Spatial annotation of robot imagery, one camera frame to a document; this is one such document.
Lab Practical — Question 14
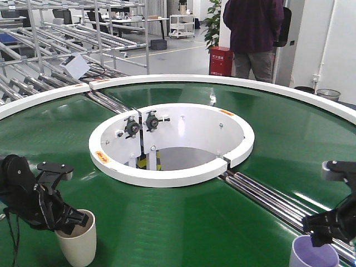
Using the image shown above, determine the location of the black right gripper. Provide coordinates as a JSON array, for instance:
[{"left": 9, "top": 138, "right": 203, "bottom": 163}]
[{"left": 301, "top": 160, "right": 355, "bottom": 247}]

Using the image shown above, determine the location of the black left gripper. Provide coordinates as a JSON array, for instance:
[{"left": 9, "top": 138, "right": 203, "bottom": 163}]
[{"left": 1, "top": 154, "right": 89, "bottom": 235}]

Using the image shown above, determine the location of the cream plastic cup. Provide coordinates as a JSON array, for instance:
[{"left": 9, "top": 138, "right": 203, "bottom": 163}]
[{"left": 55, "top": 209, "right": 97, "bottom": 266}]

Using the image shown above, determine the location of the lavender plastic cup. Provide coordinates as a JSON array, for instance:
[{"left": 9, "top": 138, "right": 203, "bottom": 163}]
[{"left": 289, "top": 235, "right": 340, "bottom": 267}]

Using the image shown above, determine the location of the white outer conveyor rim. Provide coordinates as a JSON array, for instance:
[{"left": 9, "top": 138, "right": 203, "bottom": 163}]
[{"left": 1, "top": 74, "right": 355, "bottom": 124}]

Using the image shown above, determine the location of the steel conveyor rollers far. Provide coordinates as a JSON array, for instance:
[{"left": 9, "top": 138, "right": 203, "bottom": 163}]
[{"left": 86, "top": 91, "right": 130, "bottom": 114}]

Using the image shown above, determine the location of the green circular conveyor belt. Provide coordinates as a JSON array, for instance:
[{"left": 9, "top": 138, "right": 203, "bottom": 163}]
[{"left": 1, "top": 82, "right": 355, "bottom": 266}]

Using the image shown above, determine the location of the white control box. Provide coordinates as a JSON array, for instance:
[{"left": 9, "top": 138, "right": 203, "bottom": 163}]
[{"left": 59, "top": 53, "right": 90, "bottom": 79}]

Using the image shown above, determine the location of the metal roller rack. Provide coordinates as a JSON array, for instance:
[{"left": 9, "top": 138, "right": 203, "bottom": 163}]
[{"left": 1, "top": 1, "right": 148, "bottom": 106}]

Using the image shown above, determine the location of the red fire extinguisher box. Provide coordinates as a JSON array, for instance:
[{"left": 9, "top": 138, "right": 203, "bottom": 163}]
[{"left": 209, "top": 46, "right": 233, "bottom": 77}]

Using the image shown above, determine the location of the dark grey floor box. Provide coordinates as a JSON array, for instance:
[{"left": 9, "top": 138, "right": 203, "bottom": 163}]
[{"left": 150, "top": 39, "right": 167, "bottom": 51}]

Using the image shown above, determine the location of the office desk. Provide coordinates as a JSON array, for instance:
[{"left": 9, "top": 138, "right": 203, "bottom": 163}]
[{"left": 72, "top": 15, "right": 170, "bottom": 39}]

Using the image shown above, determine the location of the person in purple jacket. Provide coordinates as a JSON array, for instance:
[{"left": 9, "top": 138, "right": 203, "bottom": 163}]
[{"left": 223, "top": 0, "right": 284, "bottom": 83}]

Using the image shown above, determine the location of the white shelving cart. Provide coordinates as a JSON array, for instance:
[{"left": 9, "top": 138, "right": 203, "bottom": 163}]
[{"left": 169, "top": 14, "right": 195, "bottom": 39}]

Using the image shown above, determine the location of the green potted plant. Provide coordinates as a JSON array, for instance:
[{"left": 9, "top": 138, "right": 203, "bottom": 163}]
[{"left": 203, "top": 0, "right": 222, "bottom": 50}]

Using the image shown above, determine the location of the black cable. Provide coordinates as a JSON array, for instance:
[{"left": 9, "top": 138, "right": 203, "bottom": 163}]
[{"left": 2, "top": 207, "right": 21, "bottom": 267}]

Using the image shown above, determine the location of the grey wire waste basket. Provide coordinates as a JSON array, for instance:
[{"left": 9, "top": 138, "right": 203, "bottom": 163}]
[{"left": 317, "top": 89, "right": 341, "bottom": 102}]

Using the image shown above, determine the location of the white inner conveyor ring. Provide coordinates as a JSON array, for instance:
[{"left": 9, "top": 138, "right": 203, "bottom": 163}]
[{"left": 88, "top": 103, "right": 255, "bottom": 189}]

